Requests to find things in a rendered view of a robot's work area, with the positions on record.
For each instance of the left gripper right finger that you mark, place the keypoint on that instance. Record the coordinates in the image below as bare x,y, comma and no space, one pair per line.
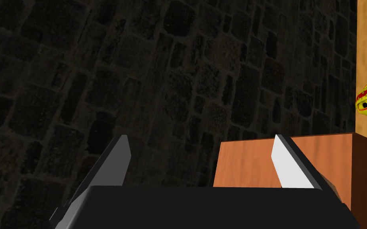
293,168

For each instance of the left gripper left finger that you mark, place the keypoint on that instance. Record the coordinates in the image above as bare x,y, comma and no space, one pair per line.
113,165

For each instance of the brown wooden cabinet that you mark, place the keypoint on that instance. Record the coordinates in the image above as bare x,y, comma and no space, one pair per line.
247,163

